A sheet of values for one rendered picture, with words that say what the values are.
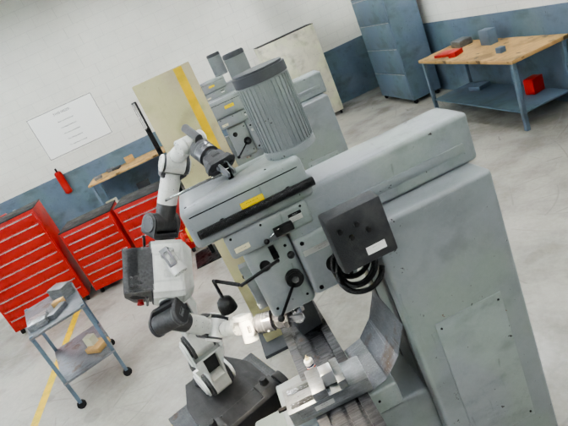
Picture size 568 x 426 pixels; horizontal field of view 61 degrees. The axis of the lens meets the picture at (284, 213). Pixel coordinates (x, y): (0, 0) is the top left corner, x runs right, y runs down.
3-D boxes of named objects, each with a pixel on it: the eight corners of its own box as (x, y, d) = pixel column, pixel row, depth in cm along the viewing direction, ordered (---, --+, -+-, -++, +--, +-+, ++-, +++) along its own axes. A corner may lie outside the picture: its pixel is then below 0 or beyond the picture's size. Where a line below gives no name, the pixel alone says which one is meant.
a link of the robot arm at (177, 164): (198, 142, 203) (185, 154, 220) (173, 139, 198) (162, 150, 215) (196, 166, 201) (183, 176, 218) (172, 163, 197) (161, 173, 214)
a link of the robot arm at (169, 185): (186, 155, 222) (178, 202, 226) (157, 150, 216) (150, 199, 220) (192, 159, 212) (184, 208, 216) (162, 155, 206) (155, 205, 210)
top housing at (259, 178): (198, 252, 172) (177, 213, 166) (194, 228, 196) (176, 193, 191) (316, 194, 175) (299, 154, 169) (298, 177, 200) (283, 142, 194)
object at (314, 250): (317, 297, 189) (292, 242, 180) (302, 271, 212) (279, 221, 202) (360, 275, 190) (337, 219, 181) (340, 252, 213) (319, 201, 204)
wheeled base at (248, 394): (180, 412, 307) (155, 374, 295) (244, 360, 328) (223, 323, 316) (221, 469, 253) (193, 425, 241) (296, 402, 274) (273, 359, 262)
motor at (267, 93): (272, 166, 172) (234, 80, 160) (262, 155, 190) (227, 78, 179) (322, 141, 173) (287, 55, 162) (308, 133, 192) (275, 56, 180)
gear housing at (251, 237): (234, 262, 177) (222, 239, 173) (226, 238, 200) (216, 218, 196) (315, 221, 179) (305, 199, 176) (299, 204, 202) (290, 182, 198)
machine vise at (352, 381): (295, 428, 193) (284, 408, 190) (288, 402, 207) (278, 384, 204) (374, 389, 195) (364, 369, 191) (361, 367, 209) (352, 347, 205)
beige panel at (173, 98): (266, 359, 389) (122, 91, 307) (258, 333, 427) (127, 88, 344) (324, 330, 393) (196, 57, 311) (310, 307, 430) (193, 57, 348)
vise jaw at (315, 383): (315, 402, 191) (312, 395, 190) (307, 378, 205) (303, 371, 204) (329, 395, 192) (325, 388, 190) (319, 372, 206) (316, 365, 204)
